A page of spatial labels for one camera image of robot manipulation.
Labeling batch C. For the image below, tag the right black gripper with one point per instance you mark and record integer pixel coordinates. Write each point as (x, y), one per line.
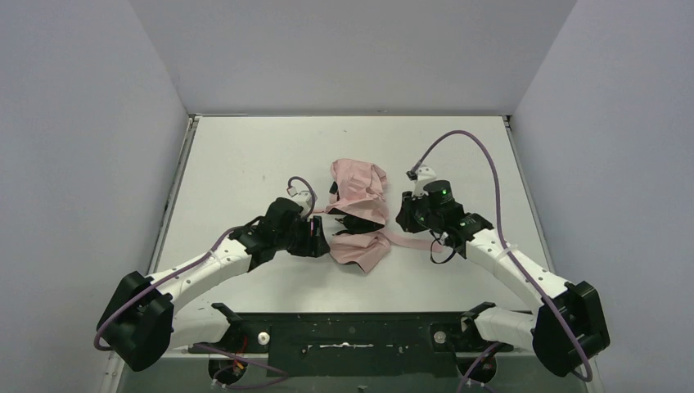
(408, 215)

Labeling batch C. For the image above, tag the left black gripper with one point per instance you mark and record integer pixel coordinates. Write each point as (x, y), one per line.
(317, 237)

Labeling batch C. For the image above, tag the pink and black folding umbrella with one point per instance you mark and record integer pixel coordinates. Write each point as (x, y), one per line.
(357, 200)

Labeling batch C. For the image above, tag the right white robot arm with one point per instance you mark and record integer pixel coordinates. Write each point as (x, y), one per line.
(563, 323)

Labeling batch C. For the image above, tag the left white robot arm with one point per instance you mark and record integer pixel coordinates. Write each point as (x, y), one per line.
(139, 323)

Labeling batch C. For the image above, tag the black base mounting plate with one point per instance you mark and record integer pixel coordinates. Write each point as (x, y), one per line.
(355, 344)

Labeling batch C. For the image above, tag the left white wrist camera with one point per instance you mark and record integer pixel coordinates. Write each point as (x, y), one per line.
(304, 199)

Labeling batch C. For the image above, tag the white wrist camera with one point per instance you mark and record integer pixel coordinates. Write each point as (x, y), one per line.
(421, 176)
(304, 199)

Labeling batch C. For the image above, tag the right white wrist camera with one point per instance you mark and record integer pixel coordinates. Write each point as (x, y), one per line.
(421, 176)

